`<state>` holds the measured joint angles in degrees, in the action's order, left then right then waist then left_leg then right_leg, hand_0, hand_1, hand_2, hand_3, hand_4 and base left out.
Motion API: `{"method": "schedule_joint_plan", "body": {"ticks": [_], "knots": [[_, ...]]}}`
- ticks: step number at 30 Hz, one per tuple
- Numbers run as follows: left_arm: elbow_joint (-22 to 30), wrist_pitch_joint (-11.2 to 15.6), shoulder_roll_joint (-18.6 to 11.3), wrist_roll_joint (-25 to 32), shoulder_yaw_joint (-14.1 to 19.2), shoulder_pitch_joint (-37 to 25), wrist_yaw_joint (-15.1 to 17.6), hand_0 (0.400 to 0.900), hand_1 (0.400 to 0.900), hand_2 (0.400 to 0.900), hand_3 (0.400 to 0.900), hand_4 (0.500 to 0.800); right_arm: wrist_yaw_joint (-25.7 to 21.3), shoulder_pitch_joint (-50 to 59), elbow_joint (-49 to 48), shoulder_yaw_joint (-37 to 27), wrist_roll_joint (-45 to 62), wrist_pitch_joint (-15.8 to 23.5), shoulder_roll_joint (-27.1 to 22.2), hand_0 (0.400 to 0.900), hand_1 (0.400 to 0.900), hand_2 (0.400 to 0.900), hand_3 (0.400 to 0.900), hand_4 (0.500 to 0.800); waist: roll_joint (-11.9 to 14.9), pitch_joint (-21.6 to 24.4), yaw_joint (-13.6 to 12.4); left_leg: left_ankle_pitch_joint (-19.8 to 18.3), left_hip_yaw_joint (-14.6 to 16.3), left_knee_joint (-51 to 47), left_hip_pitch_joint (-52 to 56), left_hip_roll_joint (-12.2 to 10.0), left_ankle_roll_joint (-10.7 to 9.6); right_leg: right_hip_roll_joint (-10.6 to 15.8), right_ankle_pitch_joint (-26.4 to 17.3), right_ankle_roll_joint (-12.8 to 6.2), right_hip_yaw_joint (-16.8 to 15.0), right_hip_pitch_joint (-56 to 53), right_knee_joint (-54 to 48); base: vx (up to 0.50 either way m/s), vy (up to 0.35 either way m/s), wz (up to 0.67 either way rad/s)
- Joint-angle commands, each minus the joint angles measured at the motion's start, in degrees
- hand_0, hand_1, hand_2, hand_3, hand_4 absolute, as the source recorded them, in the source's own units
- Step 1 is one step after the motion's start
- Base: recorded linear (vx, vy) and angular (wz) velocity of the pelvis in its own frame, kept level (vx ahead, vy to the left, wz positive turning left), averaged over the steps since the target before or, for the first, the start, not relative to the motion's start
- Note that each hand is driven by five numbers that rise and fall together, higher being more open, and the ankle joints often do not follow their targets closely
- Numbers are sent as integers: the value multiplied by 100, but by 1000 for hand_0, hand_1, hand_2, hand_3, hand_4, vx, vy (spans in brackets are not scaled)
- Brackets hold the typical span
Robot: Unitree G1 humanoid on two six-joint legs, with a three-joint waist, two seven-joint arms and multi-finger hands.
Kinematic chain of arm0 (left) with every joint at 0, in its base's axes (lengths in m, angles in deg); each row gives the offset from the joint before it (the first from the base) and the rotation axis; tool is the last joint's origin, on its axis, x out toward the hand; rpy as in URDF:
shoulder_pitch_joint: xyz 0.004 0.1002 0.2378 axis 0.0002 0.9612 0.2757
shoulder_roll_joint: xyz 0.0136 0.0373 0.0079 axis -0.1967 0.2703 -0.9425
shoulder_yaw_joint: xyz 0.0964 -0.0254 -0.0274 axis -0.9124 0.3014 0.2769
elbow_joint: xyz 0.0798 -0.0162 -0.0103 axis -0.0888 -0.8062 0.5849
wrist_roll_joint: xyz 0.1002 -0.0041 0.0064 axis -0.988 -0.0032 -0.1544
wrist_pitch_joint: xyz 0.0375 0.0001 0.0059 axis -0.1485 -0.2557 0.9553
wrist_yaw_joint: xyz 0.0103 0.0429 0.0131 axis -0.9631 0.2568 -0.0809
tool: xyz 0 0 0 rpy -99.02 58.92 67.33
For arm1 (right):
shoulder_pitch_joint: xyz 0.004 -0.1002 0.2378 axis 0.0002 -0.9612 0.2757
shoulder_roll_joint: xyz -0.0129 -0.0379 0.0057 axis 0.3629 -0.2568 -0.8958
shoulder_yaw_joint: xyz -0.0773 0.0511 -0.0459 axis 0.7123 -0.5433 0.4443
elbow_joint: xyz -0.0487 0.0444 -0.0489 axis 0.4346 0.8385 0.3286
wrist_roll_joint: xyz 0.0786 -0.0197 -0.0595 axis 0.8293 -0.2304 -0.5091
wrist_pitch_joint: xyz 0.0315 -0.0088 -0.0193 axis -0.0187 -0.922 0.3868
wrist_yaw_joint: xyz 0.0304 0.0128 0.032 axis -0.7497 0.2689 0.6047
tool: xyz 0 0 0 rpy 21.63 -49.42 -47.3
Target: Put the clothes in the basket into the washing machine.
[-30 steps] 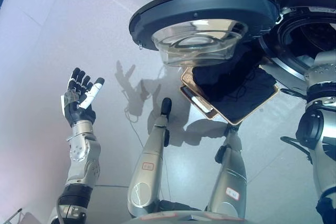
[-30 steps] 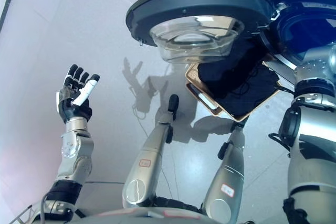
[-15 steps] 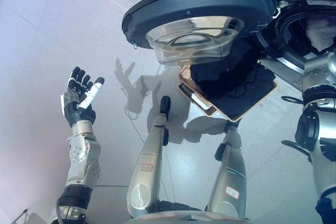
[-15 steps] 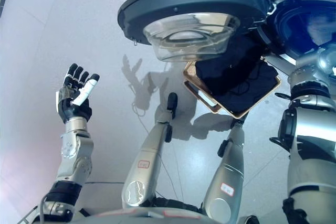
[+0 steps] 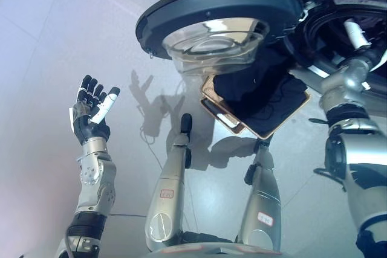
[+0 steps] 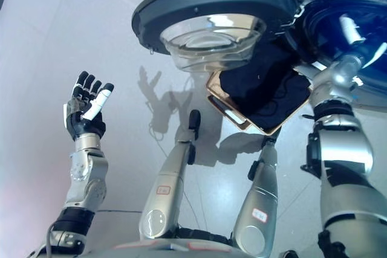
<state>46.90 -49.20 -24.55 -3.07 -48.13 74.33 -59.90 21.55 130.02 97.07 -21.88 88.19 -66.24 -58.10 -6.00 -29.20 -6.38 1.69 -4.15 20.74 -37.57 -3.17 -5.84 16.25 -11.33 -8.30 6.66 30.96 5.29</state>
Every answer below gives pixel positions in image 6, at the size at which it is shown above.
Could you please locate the dark grey washing machine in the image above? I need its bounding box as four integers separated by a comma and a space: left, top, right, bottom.
277, 0, 387, 109

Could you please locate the tan laundry basket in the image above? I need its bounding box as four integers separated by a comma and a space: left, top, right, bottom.
206, 63, 313, 137

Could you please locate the silver right robot leg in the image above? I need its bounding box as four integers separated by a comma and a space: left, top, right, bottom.
232, 135, 279, 252

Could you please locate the round glass washer door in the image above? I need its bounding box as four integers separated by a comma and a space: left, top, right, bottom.
131, 0, 299, 74

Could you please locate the silver robot leg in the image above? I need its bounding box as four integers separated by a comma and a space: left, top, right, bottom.
138, 109, 202, 240
232, 135, 279, 252

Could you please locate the silver robot torso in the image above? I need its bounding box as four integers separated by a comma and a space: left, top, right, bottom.
113, 227, 246, 258

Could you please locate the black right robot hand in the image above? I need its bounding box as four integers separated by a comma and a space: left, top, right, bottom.
359, 40, 387, 70

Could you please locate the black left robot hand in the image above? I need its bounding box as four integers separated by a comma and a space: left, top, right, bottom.
63, 70, 116, 143

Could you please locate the silver left robot leg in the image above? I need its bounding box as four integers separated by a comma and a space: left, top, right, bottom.
138, 109, 202, 240

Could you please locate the black garment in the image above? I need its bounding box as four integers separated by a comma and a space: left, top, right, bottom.
218, 37, 312, 131

